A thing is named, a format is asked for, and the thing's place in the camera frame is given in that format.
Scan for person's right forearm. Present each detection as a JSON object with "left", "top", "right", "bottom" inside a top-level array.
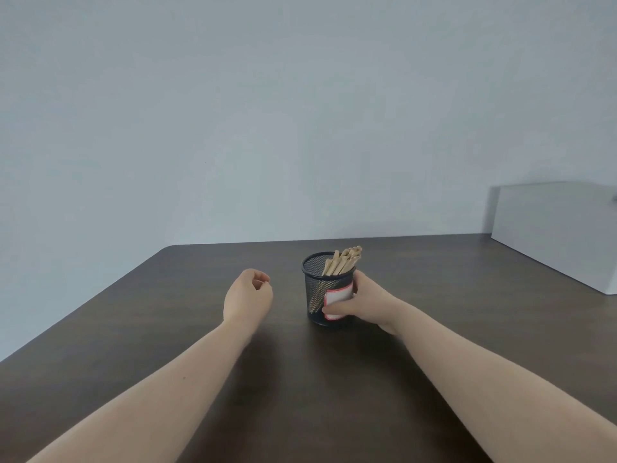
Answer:
[{"left": 393, "top": 302, "right": 617, "bottom": 463}]

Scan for bundle of wooden sticks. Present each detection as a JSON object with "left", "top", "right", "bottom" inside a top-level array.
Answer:
[{"left": 321, "top": 246, "right": 363, "bottom": 277}]

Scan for person's right hand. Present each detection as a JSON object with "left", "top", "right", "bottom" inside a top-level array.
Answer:
[{"left": 322, "top": 270, "right": 406, "bottom": 336}]

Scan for person's left hand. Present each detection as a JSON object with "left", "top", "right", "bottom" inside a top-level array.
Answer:
[{"left": 223, "top": 268, "right": 274, "bottom": 326}]

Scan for white box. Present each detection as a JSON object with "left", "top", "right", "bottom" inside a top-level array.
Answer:
[{"left": 491, "top": 182, "right": 617, "bottom": 295}]

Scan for black mesh cup with label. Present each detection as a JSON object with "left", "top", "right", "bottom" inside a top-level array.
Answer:
[{"left": 302, "top": 252, "right": 358, "bottom": 327}]

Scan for person's left forearm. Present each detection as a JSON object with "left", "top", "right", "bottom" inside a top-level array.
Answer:
[{"left": 26, "top": 319, "right": 257, "bottom": 463}]

